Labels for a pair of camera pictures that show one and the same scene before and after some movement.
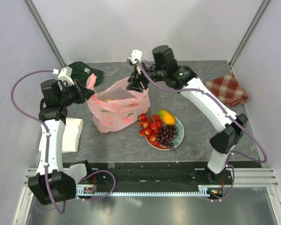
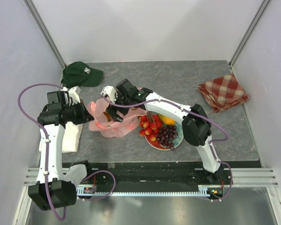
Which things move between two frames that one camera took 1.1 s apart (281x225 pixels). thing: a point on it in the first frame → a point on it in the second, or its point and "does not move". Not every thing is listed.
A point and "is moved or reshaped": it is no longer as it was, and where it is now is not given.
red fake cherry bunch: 150,124 does not move
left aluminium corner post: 35,16 does not move
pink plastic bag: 114,107 is moved or reshaped
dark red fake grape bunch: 166,135 does not move
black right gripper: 135,85 → 112,109
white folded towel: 72,133 does not move
